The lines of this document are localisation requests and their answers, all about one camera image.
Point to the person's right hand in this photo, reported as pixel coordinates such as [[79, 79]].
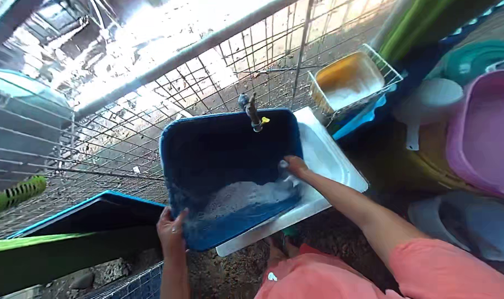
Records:
[[296, 166]]

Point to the person's left hand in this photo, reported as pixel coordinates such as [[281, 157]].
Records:
[[171, 234]]

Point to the person's left thumb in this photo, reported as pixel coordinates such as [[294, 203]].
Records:
[[181, 216]]

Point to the person's right fingers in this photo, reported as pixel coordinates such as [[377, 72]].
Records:
[[289, 161]]

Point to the person's left fingers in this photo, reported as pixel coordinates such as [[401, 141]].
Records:
[[164, 216]]

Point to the dark blue rectangular basin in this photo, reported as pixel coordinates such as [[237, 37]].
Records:
[[231, 153]]

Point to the person's left forearm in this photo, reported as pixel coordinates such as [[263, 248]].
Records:
[[176, 274]]

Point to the person's right forearm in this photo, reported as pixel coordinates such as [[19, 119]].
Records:
[[359, 211]]

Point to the white sink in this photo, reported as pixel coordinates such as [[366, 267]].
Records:
[[322, 145]]

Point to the black board with blue rim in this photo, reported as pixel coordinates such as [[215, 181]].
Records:
[[110, 211]]

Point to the bright blue plastic sheet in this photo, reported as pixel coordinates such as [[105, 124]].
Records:
[[362, 120]]

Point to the person's legs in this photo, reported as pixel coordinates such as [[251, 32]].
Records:
[[279, 251]]

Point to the orange and white container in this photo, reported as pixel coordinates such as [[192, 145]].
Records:
[[351, 77]]

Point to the green cloth-covered panel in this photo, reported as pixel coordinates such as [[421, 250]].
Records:
[[65, 257]]

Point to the person's body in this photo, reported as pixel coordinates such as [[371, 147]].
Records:
[[339, 274]]

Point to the brownish yellow basin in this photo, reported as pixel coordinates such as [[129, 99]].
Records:
[[434, 166]]

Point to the green slotted plastic piece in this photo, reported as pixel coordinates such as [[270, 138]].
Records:
[[20, 193]]

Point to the white plastic dipper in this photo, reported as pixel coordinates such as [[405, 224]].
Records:
[[436, 97]]

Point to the large light grey tub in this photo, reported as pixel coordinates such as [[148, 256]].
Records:
[[19, 128]]

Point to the green fabric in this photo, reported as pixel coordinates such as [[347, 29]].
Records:
[[418, 29]]

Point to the translucent plastic tub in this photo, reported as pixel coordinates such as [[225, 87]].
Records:
[[480, 228]]

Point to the pink plastic basin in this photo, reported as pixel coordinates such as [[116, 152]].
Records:
[[490, 133]]

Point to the teal plastic basin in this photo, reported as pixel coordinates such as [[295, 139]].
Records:
[[472, 60]]

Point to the grey metal rail pipe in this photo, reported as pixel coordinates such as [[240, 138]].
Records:
[[181, 60]]

